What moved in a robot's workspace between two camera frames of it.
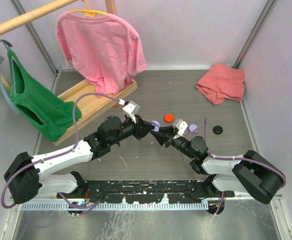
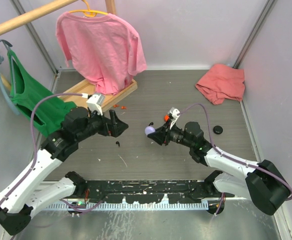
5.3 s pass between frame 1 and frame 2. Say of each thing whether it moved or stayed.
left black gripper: moved
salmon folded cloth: stayed
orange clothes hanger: stayed
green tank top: stayed
